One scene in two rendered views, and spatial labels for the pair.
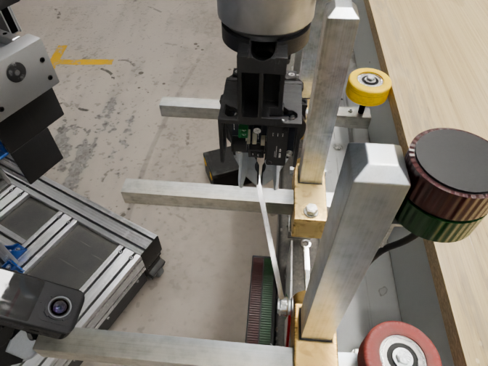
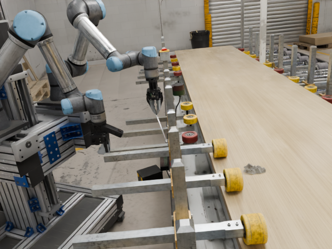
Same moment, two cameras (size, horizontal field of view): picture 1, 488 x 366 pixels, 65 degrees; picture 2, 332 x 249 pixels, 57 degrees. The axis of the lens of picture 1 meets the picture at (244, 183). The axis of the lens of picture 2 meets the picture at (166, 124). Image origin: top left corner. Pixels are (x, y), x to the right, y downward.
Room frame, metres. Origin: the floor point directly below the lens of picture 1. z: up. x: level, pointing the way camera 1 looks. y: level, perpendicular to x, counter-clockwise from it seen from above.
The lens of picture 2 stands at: (-1.28, 0.05, 1.54)
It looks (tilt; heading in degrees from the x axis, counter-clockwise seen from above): 22 degrees down; 356
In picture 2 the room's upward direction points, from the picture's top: 6 degrees counter-clockwise
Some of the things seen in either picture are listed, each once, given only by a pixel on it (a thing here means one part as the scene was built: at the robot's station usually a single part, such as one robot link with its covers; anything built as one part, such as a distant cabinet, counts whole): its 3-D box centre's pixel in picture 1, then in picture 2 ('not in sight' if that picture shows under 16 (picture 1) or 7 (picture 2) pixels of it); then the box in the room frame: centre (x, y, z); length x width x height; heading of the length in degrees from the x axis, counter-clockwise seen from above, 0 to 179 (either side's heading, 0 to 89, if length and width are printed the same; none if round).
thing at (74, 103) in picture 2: not in sight; (73, 104); (0.16, 0.38, 1.12); 0.11 x 0.11 x 0.08; 9
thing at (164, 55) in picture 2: not in sight; (164, 55); (0.92, -0.15, 1.18); 0.07 x 0.07 x 0.08; 85
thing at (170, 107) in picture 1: (263, 112); (158, 119); (0.63, -0.04, 0.81); 0.43 x 0.03 x 0.04; 85
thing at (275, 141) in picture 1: (262, 89); (153, 88); (0.29, -0.02, 1.12); 0.09 x 0.08 x 0.12; 175
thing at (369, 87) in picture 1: (363, 102); (186, 110); (0.62, -0.24, 0.85); 0.08 x 0.08 x 0.11
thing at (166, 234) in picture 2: not in sight; (164, 234); (-0.61, 0.04, 0.95); 0.50 x 0.04 x 0.04; 85
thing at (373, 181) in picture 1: (322, 308); (172, 130); (0.17, -0.09, 0.92); 0.03 x 0.03 x 0.48; 85
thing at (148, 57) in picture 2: not in sight; (149, 58); (0.30, -0.01, 1.28); 0.09 x 0.08 x 0.11; 47
